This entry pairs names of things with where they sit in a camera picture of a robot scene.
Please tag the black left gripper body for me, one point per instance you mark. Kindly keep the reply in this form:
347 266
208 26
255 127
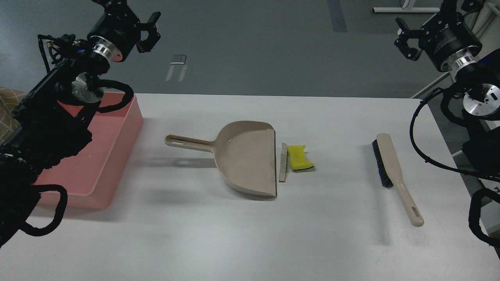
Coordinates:
117 31

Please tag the toast bread slice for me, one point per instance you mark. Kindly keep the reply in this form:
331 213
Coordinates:
283 163

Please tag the beige plastic dustpan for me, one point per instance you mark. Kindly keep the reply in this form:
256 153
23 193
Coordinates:
244 153

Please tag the yellow sponge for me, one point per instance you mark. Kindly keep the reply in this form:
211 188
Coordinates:
298 158

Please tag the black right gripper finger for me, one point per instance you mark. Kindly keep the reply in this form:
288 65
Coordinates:
405 31
408 52

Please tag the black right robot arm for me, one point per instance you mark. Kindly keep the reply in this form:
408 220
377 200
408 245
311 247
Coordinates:
473 95

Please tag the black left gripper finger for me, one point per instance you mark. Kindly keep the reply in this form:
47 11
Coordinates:
146 45
152 21

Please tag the beige patterned cloth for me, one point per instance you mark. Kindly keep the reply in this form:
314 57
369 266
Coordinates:
9 99

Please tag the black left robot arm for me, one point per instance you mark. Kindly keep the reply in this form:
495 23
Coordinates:
54 117

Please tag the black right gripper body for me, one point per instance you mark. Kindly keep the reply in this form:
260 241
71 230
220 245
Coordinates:
445 34

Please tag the pink plastic bin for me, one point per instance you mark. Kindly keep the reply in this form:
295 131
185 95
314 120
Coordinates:
92 176

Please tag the beige hand brush black bristles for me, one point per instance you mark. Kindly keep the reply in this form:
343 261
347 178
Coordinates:
390 173

